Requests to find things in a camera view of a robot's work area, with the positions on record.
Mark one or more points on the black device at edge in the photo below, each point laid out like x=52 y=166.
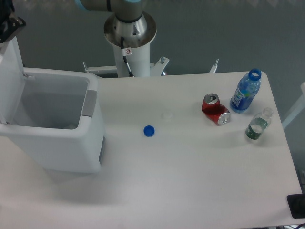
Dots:
x=296 y=204

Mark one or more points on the white trash can lid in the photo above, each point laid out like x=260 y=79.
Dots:
x=12 y=81

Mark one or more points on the blue plastic drink bottle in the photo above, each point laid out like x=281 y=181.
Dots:
x=246 y=90

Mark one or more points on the clear bottle cap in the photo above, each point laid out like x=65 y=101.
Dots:
x=167 y=115

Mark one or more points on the white trash can body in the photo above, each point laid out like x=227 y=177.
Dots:
x=58 y=121

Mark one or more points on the crushed red soda can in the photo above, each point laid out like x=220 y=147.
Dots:
x=214 y=110

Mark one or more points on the clear green label bottle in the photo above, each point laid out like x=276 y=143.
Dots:
x=259 y=124

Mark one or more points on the blue bottle cap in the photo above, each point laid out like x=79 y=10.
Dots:
x=149 y=131

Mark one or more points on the white furniture at right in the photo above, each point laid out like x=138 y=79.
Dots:
x=295 y=109

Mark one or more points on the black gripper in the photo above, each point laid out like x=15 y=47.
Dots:
x=11 y=28

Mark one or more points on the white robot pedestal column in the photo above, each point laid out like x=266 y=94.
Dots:
x=138 y=60

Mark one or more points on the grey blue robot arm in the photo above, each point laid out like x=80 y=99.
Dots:
x=128 y=26

